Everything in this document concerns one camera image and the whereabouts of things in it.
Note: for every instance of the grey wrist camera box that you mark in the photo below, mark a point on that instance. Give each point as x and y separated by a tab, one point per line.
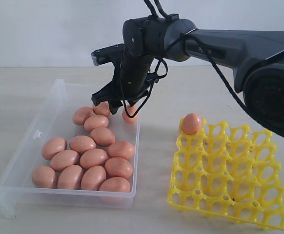
108	54

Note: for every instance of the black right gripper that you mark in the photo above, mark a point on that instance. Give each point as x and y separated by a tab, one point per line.
128	84

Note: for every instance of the yellow plastic egg tray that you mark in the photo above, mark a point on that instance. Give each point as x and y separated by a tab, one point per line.
228	172

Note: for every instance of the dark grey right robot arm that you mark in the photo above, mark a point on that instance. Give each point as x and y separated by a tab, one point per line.
255	57

